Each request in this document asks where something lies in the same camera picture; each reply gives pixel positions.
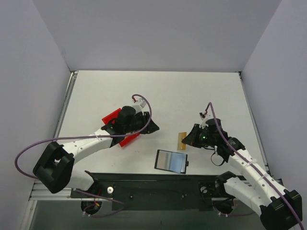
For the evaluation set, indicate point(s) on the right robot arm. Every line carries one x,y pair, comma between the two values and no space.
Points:
277,207

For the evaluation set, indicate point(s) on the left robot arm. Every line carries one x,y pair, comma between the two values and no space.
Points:
55,166

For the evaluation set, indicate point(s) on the black card holder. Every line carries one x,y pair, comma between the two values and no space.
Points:
169,161

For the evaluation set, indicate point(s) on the red plastic bin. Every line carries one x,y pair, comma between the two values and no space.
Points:
112,117

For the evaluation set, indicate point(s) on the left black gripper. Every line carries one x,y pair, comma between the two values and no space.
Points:
146,122

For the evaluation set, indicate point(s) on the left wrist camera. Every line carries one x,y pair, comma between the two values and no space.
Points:
139,105

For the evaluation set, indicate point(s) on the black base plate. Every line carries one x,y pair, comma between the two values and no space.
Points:
159,192

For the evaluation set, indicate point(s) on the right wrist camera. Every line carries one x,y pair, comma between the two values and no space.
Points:
204,117

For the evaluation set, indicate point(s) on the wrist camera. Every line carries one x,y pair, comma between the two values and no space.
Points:
139,105
204,117

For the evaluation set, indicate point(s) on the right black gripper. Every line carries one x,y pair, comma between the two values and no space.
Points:
195,136

